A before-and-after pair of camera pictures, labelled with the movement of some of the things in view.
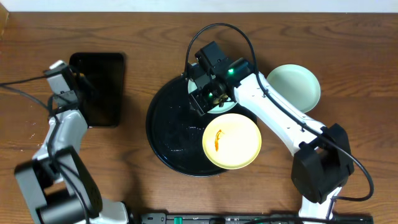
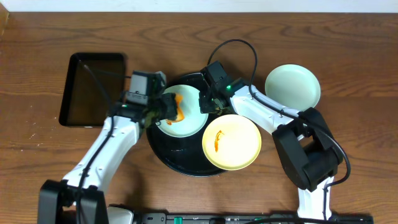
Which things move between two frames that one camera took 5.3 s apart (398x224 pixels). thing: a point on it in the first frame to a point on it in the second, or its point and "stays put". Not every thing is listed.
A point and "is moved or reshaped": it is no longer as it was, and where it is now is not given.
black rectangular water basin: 102,107 stays put
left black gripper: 76,86 to 170,107
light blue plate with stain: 296,84 stays put
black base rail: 249,218 stays put
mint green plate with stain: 191,87 is moved or reshaped
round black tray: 175,131 stays put
